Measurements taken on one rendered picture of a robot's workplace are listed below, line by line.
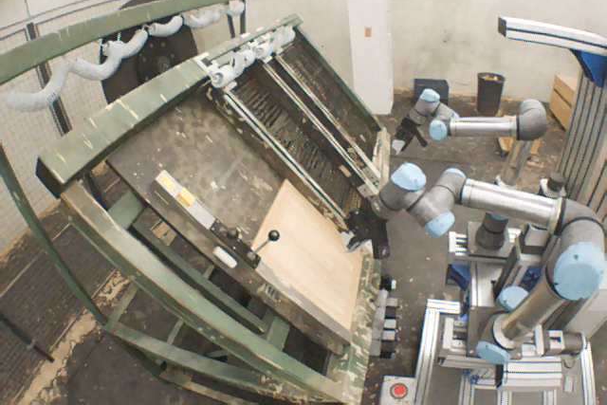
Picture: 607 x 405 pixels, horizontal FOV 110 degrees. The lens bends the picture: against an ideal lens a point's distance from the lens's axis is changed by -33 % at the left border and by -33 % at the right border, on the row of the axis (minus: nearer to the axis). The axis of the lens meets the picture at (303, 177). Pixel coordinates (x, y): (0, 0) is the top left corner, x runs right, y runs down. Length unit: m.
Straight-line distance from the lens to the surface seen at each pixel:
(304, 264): 1.24
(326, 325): 1.22
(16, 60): 1.22
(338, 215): 1.44
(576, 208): 0.83
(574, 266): 0.71
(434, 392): 2.02
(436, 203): 0.78
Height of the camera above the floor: 2.10
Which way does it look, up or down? 34 degrees down
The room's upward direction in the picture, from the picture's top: 8 degrees counter-clockwise
